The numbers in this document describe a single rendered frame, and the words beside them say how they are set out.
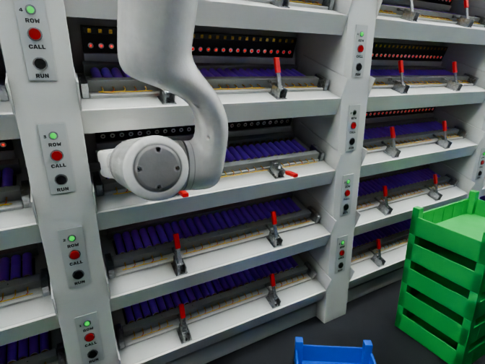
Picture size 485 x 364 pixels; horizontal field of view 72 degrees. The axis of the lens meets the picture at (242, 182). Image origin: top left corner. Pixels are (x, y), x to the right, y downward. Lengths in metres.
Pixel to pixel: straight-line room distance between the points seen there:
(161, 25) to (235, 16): 0.36
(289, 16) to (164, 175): 0.50
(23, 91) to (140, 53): 0.28
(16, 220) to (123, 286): 0.25
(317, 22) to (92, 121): 0.54
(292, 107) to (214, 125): 0.39
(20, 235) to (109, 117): 0.26
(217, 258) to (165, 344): 0.24
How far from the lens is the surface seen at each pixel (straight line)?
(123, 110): 0.65
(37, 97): 0.64
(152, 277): 0.80
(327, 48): 0.96
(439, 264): 1.05
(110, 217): 0.70
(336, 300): 1.16
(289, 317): 1.12
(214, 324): 0.95
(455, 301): 1.06
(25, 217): 0.71
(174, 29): 0.41
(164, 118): 0.68
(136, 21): 0.41
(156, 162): 0.43
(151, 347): 0.91
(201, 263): 0.83
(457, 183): 1.55
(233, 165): 0.80
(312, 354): 1.04
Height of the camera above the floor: 0.75
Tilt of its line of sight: 17 degrees down
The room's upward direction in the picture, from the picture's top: 1 degrees counter-clockwise
